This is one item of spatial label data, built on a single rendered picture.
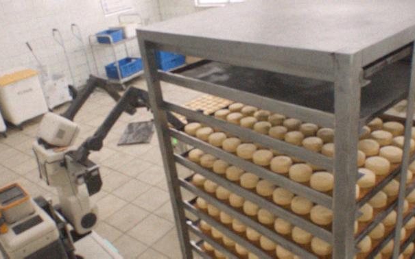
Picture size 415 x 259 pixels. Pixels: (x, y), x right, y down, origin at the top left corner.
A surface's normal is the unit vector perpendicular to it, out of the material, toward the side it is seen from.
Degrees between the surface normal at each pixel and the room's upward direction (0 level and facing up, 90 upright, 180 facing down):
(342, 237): 90
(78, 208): 90
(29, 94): 91
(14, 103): 92
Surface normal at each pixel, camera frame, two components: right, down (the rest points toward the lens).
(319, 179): -0.13, -0.90
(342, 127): -0.76, 0.36
